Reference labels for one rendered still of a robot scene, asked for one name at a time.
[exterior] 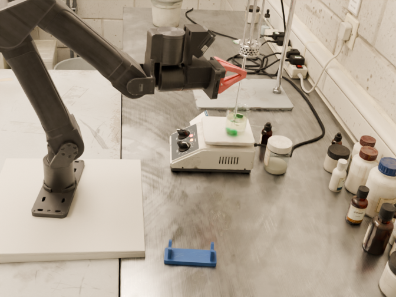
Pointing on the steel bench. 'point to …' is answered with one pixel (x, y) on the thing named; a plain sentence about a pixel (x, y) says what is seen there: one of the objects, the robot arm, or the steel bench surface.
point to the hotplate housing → (215, 157)
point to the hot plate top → (217, 122)
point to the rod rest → (190, 256)
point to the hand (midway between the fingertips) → (242, 73)
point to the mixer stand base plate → (267, 99)
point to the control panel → (184, 141)
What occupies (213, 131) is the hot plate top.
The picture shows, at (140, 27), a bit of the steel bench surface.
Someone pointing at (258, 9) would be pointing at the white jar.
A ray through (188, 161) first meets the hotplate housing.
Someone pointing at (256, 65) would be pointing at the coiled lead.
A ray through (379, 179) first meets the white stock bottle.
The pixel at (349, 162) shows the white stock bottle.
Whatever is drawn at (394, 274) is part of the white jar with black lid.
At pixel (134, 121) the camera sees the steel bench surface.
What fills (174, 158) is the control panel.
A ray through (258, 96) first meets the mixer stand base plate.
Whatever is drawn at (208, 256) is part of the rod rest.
